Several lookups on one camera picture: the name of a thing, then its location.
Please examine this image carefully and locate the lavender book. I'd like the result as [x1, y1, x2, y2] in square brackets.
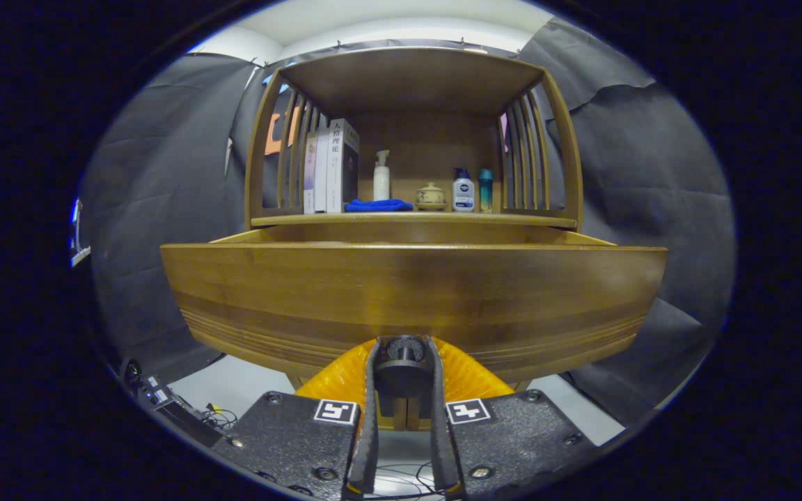
[303, 132, 318, 214]

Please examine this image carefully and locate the blue folded cloth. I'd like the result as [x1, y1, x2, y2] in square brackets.
[344, 198, 414, 212]

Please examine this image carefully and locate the white lotion bottle blue cap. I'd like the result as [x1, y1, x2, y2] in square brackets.
[452, 168, 475, 212]

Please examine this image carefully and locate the white book with dark cover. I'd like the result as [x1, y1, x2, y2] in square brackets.
[326, 118, 361, 214]

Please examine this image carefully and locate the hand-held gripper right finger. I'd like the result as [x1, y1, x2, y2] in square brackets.
[425, 336, 600, 501]

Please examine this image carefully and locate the wooden drawer with black knob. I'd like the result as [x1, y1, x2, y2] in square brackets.
[159, 226, 668, 397]

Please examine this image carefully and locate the plain white book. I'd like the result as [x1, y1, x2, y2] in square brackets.
[314, 127, 332, 214]

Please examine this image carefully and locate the white object at room edge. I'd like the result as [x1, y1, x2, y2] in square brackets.
[70, 198, 92, 269]

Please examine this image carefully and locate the wooden cabinet with slatted sides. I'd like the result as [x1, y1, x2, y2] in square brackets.
[244, 45, 585, 432]

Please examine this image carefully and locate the beige lidded ceramic teacup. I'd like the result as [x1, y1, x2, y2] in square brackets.
[415, 182, 448, 212]

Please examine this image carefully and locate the wooden cabinet door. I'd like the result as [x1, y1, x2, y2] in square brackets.
[378, 393, 407, 432]
[407, 393, 433, 432]

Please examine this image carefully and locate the wooden countertop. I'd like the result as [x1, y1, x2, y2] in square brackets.
[250, 211, 578, 230]

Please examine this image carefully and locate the white pump bottle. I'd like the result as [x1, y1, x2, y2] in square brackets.
[373, 150, 391, 202]

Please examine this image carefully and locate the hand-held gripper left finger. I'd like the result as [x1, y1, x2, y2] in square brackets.
[210, 337, 382, 501]

